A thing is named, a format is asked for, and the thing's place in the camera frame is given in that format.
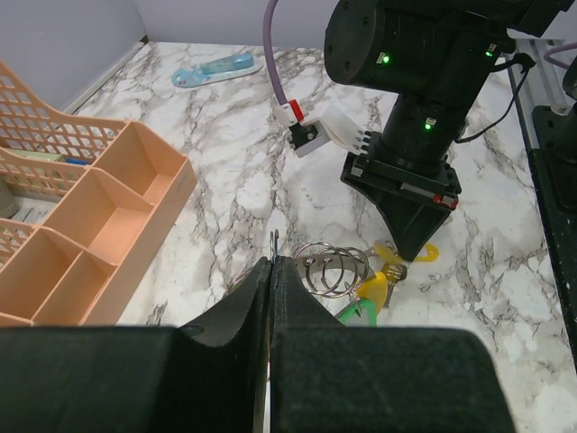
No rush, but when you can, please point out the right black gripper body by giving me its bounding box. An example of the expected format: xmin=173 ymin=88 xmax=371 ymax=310
xmin=341 ymin=131 xmax=462 ymax=211

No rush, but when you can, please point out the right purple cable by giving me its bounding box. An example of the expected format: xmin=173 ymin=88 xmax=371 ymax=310
xmin=261 ymin=0 xmax=307 ymax=124

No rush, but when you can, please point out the metal keyring with yellow grip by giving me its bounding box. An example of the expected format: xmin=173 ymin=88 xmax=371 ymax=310
xmin=292 ymin=241 xmax=377 ymax=302

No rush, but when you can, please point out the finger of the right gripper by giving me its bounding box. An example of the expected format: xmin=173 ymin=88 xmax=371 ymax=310
xmin=367 ymin=187 xmax=453 ymax=262

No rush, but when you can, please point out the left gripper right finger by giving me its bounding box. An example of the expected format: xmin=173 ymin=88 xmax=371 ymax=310
xmin=270 ymin=257 xmax=514 ymax=432

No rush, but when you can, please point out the blue packaged item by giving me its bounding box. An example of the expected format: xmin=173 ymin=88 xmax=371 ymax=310
xmin=170 ymin=52 xmax=263 ymax=88

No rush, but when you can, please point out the peach desk organizer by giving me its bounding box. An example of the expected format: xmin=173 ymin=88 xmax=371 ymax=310
xmin=1 ymin=67 xmax=197 ymax=327

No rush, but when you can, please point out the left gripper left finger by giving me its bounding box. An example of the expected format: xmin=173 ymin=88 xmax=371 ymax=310
xmin=1 ymin=259 xmax=272 ymax=432

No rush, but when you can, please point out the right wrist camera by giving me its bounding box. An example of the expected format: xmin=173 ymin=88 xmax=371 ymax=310
xmin=288 ymin=103 xmax=368 ymax=158

